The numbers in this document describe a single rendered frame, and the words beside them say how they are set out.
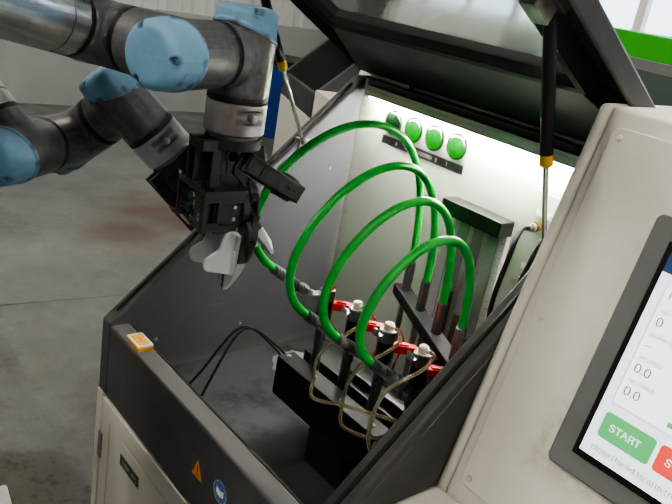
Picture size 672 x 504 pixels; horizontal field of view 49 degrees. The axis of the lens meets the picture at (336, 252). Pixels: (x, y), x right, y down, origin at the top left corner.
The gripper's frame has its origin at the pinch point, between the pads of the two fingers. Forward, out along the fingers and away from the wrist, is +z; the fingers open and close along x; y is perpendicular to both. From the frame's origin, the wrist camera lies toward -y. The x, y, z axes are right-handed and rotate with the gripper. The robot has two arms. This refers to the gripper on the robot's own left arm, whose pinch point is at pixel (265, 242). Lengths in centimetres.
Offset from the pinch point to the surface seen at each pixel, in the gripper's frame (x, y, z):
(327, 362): -9.2, 4.1, 29.5
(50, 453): -141, 76, 58
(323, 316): 13.9, 3.2, 9.0
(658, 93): -134, -210, 138
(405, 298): -7.4, -14.8, 31.1
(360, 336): 21.6, 2.4, 11.0
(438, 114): -10.3, -43.1, 10.1
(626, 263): 43, -25, 18
